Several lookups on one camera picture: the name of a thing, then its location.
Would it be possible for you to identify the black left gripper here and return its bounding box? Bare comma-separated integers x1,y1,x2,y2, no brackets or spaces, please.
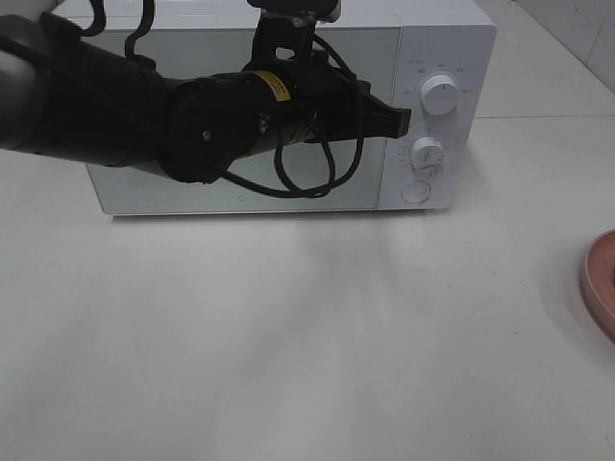
243,52,412,142

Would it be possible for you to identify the white timer knob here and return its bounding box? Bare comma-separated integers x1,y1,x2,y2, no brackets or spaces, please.
410,136,445,177

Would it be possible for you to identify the white microwave door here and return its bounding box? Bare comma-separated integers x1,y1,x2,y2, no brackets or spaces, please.
87,28,400,215

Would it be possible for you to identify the round white door button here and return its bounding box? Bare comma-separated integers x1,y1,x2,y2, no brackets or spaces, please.
402,181,431,205

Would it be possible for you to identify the pink round plate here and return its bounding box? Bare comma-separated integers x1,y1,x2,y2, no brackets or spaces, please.
581,230,614,342

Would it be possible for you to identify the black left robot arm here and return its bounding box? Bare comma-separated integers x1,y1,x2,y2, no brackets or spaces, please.
1,8,411,194

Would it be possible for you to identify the upper white power knob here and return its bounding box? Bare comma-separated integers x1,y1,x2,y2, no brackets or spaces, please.
419,72,459,116

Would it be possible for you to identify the white microwave oven body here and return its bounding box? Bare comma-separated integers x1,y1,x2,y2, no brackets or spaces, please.
47,0,499,215

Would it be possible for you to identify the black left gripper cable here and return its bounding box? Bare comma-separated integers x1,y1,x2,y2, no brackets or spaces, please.
76,0,374,199

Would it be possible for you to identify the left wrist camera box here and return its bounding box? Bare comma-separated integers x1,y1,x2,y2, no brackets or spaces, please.
248,0,342,23

